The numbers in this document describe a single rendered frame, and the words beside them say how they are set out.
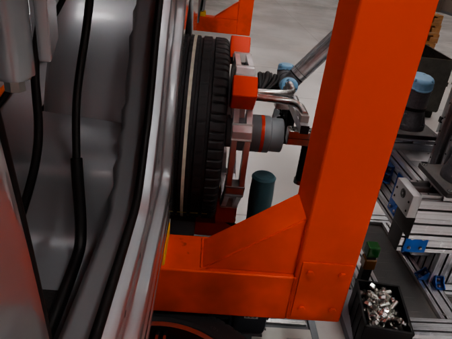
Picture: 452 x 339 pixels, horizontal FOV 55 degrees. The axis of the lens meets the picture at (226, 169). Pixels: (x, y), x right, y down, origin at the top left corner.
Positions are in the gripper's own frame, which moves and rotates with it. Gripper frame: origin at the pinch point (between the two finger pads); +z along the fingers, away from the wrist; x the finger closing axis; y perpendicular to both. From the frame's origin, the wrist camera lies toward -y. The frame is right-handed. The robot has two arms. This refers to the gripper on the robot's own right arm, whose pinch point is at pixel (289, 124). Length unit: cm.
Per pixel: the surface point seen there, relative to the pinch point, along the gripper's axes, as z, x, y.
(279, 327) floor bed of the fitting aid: 37, 3, -76
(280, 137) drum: 23.4, -7.3, 3.8
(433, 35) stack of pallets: -502, 298, -32
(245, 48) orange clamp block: 2.2, -22.3, 29.7
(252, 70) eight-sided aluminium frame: 28.8, -21.3, 28.7
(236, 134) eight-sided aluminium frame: 44, -25, 12
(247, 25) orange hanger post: -344, 6, -19
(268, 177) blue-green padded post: 31.1, -10.6, -9.0
